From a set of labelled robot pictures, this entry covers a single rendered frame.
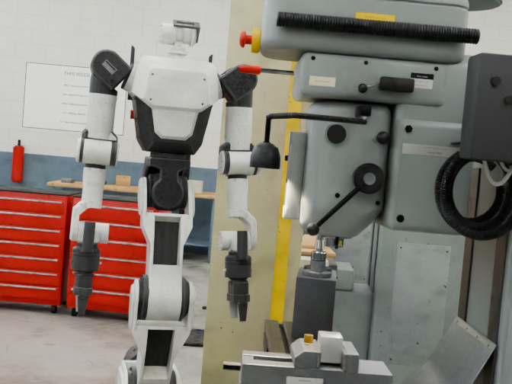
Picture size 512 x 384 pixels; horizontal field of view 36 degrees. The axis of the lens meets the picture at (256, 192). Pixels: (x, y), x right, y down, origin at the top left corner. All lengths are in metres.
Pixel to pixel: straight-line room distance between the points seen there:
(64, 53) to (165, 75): 8.76
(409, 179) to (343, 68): 0.29
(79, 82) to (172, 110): 8.67
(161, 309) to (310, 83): 0.98
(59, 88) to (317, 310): 9.07
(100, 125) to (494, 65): 1.35
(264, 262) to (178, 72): 1.41
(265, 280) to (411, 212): 1.92
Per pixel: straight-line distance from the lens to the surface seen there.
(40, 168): 11.21
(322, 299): 2.37
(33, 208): 6.71
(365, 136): 1.82
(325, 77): 1.79
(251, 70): 1.99
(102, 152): 2.51
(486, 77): 1.61
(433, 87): 1.84
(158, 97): 2.48
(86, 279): 2.53
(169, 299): 2.45
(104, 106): 2.53
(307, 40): 1.79
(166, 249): 2.52
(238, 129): 2.59
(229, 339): 3.72
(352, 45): 1.80
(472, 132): 1.60
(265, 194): 3.62
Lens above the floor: 1.50
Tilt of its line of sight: 3 degrees down
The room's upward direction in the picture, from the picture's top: 5 degrees clockwise
